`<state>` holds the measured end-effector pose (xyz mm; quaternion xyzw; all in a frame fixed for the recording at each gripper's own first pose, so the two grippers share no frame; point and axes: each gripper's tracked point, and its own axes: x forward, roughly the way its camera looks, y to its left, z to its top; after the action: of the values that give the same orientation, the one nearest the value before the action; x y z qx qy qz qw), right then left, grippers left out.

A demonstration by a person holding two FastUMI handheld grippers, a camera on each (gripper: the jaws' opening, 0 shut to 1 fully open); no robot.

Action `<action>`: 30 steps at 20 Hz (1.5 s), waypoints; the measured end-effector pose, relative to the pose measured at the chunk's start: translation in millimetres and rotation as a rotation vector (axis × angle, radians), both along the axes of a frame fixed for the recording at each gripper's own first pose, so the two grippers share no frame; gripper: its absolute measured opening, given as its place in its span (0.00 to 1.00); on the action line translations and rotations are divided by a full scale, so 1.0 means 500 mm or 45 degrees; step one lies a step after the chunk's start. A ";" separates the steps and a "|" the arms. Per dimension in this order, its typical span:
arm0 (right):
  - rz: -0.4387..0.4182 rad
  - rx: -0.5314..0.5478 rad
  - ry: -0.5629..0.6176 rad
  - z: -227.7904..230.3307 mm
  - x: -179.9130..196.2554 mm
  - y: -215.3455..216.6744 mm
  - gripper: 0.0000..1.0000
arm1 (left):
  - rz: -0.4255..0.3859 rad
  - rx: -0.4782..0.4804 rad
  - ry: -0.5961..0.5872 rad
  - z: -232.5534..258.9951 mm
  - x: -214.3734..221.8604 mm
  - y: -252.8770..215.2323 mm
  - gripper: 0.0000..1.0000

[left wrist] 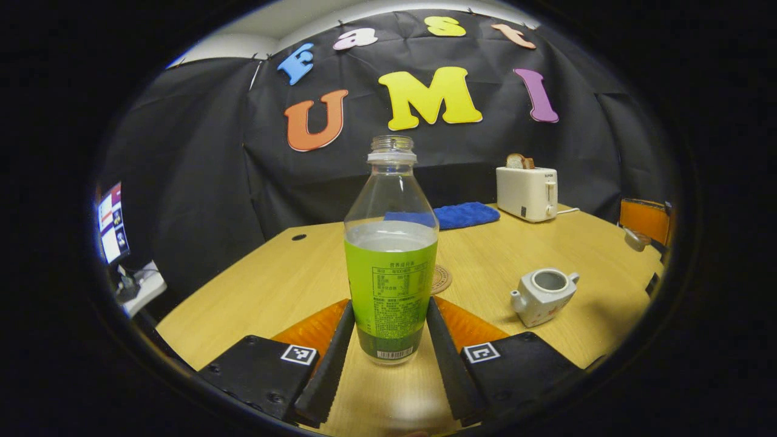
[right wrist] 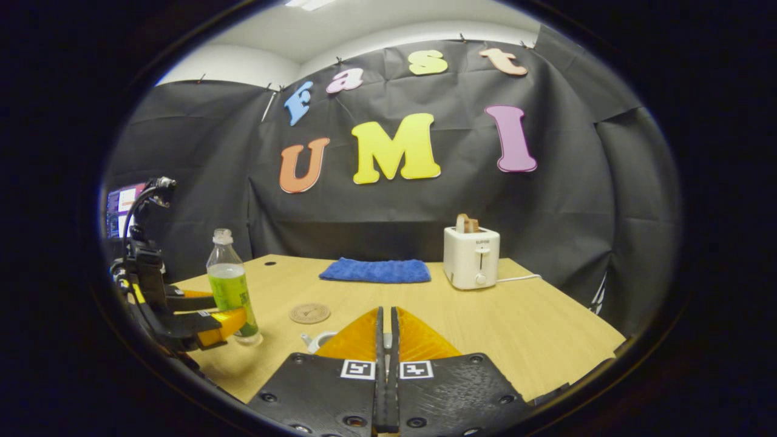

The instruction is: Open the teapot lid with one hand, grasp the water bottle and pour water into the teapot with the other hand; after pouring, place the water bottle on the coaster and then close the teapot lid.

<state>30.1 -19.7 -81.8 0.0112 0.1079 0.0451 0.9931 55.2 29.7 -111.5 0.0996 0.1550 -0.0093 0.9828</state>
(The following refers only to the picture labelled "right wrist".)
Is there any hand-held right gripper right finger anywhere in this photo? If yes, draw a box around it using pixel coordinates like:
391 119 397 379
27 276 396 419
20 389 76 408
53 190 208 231
388 307 532 437

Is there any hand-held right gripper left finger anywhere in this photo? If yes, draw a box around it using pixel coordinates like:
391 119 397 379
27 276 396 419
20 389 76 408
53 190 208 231
248 307 385 437

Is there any green label water bottle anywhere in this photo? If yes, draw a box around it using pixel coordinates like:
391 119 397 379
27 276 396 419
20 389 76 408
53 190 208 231
206 229 263 347

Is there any white ceramic teacup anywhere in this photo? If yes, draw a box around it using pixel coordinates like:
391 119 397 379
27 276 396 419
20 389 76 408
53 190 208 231
301 330 338 354

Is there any round woven coaster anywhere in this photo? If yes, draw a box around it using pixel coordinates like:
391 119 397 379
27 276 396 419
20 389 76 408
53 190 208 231
289 303 331 325

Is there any computer monitor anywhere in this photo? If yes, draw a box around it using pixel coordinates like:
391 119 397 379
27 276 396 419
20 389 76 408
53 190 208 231
106 183 147 241

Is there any white toaster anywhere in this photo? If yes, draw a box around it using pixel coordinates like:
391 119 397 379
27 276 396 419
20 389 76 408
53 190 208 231
443 226 501 291

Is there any blue towel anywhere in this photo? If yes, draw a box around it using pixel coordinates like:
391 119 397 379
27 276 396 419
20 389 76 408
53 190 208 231
319 257 432 285

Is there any black backdrop cloth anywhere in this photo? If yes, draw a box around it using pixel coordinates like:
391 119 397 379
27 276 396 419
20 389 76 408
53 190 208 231
103 24 680 337

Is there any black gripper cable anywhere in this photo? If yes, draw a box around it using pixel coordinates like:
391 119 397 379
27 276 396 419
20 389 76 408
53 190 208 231
123 176 178 246

